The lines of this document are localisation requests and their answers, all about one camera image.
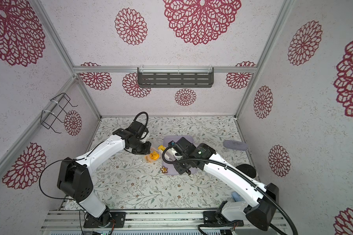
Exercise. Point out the grey fabric glasses case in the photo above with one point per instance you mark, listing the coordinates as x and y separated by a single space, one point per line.
236 145

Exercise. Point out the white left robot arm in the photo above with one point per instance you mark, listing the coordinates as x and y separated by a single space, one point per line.
75 174

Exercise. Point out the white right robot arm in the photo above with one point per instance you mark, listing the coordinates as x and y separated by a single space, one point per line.
256 208

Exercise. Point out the black wire wall rack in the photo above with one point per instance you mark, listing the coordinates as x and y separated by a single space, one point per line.
50 116

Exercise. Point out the grey slotted wall shelf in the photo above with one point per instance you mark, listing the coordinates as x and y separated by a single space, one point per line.
175 78

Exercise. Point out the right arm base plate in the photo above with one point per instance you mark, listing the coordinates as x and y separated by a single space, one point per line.
216 219

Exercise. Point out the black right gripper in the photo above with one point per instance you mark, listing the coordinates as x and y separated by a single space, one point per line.
182 167

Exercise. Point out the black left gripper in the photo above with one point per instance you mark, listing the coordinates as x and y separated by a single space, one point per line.
146 151

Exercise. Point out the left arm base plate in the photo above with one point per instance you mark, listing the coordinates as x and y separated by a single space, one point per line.
107 220

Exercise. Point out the clear resealable bag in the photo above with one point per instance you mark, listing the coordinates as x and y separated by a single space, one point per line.
147 157

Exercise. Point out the star chocolate cookie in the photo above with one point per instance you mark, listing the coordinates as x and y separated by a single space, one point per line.
164 170

